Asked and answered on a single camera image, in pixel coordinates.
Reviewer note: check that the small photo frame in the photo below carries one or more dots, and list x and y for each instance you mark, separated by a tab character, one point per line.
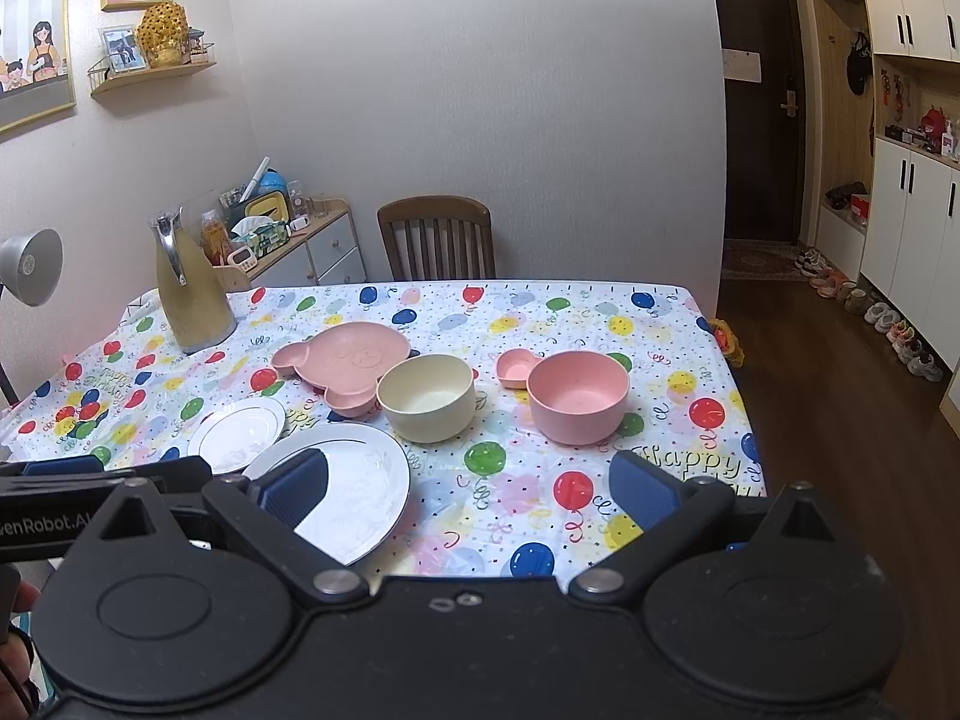
121	49

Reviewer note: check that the large framed family picture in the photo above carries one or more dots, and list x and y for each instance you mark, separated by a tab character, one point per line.
36	76

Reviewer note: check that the dark entrance door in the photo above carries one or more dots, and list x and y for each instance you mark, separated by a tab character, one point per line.
763	71

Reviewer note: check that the large white plate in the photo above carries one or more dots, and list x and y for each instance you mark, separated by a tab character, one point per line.
369	484

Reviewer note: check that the small white plate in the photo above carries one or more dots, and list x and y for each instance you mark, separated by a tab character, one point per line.
232	437

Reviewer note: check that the pink bowl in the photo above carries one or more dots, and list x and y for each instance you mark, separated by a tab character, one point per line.
578	397

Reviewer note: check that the white drawer side cabinet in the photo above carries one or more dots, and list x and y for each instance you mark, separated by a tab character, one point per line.
325	252

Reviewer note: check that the small pink heart dish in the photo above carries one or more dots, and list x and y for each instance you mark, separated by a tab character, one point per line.
513	368

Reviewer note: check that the patterned door mat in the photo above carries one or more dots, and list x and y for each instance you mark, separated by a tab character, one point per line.
760	261

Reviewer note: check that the gold thermos jug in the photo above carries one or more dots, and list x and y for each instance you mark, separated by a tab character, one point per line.
192	298

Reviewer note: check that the cream bowl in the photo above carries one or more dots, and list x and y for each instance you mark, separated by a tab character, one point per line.
428	399

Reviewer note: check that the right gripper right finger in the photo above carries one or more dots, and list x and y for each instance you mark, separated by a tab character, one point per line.
672	515

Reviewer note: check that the white kitchen timer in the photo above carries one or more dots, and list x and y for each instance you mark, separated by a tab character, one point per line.
243	258

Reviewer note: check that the wooden wall shelf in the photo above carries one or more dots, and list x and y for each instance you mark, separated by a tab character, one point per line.
102	79

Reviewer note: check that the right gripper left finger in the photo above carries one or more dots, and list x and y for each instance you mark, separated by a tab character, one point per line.
258	518

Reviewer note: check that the yellow toy on floor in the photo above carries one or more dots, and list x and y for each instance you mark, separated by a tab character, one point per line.
728	343

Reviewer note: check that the brown wooden chair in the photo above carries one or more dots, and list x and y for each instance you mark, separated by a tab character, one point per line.
437	238

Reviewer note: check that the person left hand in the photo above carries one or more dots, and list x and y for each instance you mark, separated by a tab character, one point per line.
18	693

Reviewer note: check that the gold flower ornament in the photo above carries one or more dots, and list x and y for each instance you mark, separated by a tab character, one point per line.
163	35

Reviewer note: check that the balloon print tablecloth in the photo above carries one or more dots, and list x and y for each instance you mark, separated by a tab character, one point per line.
500	498

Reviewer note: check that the pink bear-shaped plate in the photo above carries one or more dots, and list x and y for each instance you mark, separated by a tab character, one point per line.
345	362

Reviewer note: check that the white wardrobe cabinets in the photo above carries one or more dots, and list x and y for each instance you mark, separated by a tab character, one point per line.
889	82

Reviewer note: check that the green tissue box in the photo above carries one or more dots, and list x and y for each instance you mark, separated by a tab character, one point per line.
261	234

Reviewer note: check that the grey desk lamp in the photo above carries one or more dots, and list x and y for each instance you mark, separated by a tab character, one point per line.
31	265

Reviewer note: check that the blue yellow container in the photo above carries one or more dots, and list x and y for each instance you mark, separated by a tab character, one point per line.
270	199

